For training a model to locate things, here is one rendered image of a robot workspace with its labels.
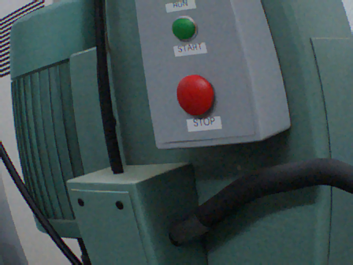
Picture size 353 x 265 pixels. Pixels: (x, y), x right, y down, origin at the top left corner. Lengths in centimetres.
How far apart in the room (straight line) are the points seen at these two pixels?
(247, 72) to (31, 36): 37
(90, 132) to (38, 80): 11
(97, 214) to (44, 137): 22
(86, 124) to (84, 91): 3
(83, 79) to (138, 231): 23
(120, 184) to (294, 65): 18
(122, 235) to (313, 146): 19
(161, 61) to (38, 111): 28
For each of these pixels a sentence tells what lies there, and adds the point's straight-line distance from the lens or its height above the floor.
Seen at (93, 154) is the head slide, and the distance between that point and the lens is 83.
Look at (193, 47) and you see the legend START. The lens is 61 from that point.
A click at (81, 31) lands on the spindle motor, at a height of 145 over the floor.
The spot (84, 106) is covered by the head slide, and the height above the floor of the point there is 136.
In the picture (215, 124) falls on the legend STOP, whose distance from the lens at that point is 61.
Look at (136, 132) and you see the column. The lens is 73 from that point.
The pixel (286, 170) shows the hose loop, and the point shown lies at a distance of 60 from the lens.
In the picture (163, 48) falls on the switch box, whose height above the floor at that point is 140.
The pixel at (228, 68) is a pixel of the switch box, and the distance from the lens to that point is 59.
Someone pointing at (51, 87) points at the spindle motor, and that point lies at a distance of 87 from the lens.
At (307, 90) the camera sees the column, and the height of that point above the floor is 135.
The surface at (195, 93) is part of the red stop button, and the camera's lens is 60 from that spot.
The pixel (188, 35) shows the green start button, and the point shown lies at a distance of 60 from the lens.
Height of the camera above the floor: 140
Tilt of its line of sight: 6 degrees down
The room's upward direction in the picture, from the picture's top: 10 degrees counter-clockwise
